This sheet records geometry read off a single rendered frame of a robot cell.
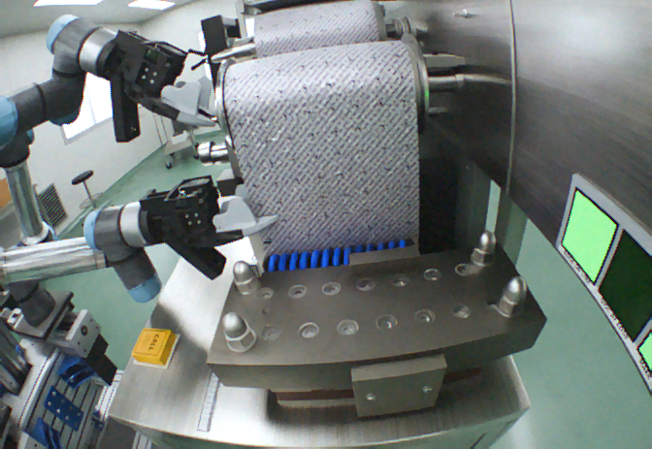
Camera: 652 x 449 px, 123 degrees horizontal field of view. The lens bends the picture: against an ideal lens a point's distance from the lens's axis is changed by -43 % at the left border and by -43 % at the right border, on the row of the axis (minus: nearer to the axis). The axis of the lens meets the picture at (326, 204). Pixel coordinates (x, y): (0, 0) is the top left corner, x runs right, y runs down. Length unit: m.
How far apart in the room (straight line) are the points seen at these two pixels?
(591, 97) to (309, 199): 0.35
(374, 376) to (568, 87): 0.32
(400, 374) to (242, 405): 0.25
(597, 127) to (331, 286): 0.35
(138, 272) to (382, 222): 0.43
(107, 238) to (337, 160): 0.39
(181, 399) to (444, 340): 0.40
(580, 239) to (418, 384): 0.22
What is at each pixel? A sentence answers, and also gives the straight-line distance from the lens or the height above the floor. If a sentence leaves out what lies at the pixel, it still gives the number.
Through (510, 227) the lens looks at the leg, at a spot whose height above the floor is 0.92.
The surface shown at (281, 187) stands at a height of 1.14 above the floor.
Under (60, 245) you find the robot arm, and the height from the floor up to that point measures 1.10.
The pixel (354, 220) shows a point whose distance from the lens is 0.45.
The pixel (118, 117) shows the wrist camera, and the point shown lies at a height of 1.29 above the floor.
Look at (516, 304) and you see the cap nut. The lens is 0.38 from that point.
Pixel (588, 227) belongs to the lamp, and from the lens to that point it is 0.26.
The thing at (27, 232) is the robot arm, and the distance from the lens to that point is 1.10.
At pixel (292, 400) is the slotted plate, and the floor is 0.91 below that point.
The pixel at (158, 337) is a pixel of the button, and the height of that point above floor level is 0.92.
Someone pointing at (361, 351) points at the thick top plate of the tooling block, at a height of 1.03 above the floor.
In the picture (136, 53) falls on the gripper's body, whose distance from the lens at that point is 0.46.
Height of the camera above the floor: 1.31
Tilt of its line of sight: 29 degrees down
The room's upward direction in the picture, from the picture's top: 9 degrees counter-clockwise
